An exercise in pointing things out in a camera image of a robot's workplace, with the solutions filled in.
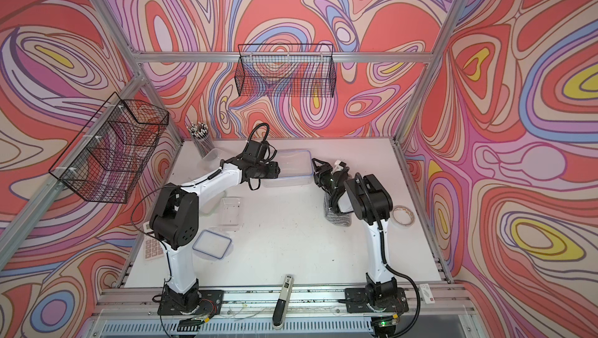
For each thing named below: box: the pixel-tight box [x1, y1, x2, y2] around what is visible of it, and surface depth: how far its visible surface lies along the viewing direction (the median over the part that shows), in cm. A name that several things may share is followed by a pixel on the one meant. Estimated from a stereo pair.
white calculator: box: [144, 235, 166, 261], surface depth 84 cm
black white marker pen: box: [272, 274, 295, 330], surface depth 72 cm
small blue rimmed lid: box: [191, 228, 233, 260], surface depth 87 cm
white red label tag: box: [418, 283, 436, 304], surface depth 75 cm
